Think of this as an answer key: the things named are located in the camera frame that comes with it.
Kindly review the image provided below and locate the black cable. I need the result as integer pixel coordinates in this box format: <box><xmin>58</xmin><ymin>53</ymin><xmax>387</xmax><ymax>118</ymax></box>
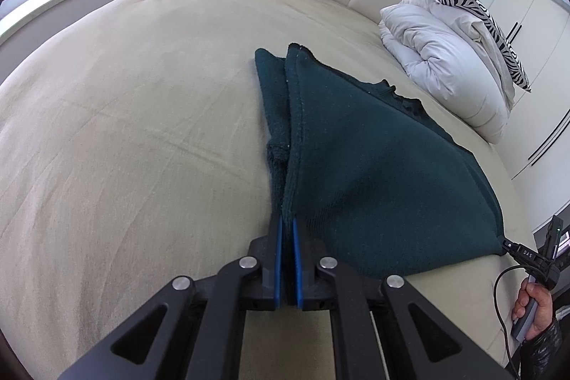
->
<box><xmin>493</xmin><ymin>264</ymin><xmax>533</xmax><ymax>380</ymax></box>

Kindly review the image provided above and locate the dark green sweater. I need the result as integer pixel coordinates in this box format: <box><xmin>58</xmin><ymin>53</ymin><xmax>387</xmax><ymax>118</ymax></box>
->
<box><xmin>254</xmin><ymin>43</ymin><xmax>506</xmax><ymax>279</ymax></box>

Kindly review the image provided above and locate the grey folded blanket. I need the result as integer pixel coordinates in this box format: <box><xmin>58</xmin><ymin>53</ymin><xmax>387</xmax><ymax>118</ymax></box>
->
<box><xmin>463</xmin><ymin>12</ymin><xmax>517</xmax><ymax>109</ymax></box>

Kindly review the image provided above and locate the bed with beige sheet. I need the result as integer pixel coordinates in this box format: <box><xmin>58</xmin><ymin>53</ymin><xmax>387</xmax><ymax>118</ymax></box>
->
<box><xmin>0</xmin><ymin>0</ymin><xmax>539</xmax><ymax>380</ymax></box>

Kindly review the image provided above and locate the person's right hand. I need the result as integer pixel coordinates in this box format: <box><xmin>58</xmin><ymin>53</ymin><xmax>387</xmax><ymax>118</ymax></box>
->
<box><xmin>512</xmin><ymin>280</ymin><xmax>555</xmax><ymax>340</ymax></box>

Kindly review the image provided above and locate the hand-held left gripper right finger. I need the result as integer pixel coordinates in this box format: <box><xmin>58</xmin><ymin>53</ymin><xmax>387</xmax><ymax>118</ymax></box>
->
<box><xmin>291</xmin><ymin>220</ymin><xmax>513</xmax><ymax>380</ymax></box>

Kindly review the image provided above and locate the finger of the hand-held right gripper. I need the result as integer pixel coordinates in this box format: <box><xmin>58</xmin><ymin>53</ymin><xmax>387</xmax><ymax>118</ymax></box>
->
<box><xmin>501</xmin><ymin>240</ymin><xmax>542</xmax><ymax>271</ymax></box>

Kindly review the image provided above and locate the white folded duvet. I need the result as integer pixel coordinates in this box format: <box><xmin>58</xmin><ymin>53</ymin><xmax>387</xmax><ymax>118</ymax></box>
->
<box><xmin>379</xmin><ymin>0</ymin><xmax>517</xmax><ymax>145</ymax></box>

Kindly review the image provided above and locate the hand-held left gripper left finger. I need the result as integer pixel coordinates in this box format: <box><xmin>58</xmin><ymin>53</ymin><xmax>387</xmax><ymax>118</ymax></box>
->
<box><xmin>58</xmin><ymin>220</ymin><xmax>283</xmax><ymax>380</ymax></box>

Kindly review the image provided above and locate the person's right forearm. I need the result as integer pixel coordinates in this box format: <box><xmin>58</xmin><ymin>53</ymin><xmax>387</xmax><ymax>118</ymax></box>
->
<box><xmin>519</xmin><ymin>315</ymin><xmax>570</xmax><ymax>380</ymax></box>

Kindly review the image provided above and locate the zebra print pillow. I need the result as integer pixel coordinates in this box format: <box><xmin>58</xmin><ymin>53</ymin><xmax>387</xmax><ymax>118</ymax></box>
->
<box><xmin>421</xmin><ymin>0</ymin><xmax>532</xmax><ymax>93</ymax></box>

